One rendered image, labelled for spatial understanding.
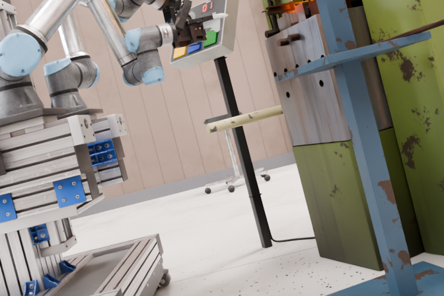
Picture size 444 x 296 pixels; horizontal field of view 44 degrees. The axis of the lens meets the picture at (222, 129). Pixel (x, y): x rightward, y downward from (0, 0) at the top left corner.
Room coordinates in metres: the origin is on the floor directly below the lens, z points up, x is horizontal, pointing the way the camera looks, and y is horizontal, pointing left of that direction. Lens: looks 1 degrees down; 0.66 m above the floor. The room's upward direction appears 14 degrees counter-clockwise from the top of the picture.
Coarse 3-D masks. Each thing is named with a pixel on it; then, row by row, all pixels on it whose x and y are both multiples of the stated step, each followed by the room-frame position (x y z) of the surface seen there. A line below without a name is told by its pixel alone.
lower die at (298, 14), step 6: (300, 6) 2.05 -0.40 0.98; (306, 6) 2.04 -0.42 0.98; (354, 6) 2.13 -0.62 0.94; (294, 12) 2.10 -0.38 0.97; (300, 12) 2.06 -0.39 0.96; (282, 18) 2.18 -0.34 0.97; (288, 18) 2.14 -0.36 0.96; (294, 18) 2.11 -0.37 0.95; (300, 18) 2.07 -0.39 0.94; (282, 24) 2.19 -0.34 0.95; (288, 24) 2.15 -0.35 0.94; (282, 30) 2.20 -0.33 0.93
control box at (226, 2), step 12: (216, 0) 2.52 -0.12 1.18; (228, 0) 2.48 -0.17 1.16; (204, 12) 2.55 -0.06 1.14; (216, 12) 2.49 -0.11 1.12; (228, 12) 2.46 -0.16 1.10; (228, 24) 2.44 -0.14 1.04; (228, 36) 2.43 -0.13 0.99; (204, 48) 2.46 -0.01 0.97; (216, 48) 2.42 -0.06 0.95; (228, 48) 2.41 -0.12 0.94; (180, 60) 2.56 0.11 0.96; (192, 60) 2.55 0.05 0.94; (204, 60) 2.53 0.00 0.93
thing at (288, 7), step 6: (312, 0) 2.13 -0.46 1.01; (270, 6) 2.06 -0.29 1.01; (276, 6) 2.07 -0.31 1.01; (282, 6) 2.08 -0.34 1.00; (288, 6) 2.10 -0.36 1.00; (294, 6) 2.09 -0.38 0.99; (270, 12) 2.06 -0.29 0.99; (276, 12) 2.06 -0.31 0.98; (282, 12) 2.08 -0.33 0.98; (288, 12) 2.11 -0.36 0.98
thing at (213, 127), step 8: (256, 112) 2.40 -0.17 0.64; (264, 112) 2.41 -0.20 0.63; (272, 112) 2.43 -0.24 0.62; (280, 112) 2.44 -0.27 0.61; (224, 120) 2.34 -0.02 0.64; (232, 120) 2.35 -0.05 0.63; (240, 120) 2.36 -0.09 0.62; (248, 120) 2.38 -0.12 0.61; (256, 120) 2.40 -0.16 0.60; (208, 128) 2.32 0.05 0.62; (216, 128) 2.32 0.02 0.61; (224, 128) 2.33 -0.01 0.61
